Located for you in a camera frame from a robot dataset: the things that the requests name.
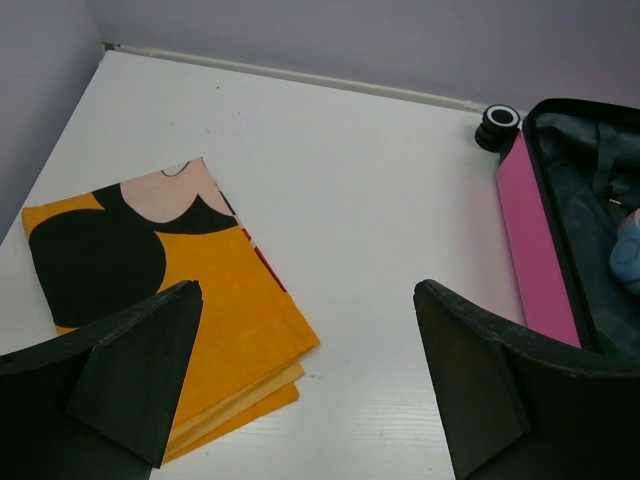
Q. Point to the blue pink cat-ear headphones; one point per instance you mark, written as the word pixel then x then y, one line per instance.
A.
pixel 624 259

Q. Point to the pink hard-shell suitcase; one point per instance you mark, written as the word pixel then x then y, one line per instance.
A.
pixel 567 177

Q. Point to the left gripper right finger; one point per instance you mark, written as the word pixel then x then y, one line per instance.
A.
pixel 516 404

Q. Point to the orange black cloth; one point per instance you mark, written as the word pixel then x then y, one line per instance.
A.
pixel 101 252

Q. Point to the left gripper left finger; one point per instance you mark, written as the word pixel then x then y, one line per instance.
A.
pixel 99 402

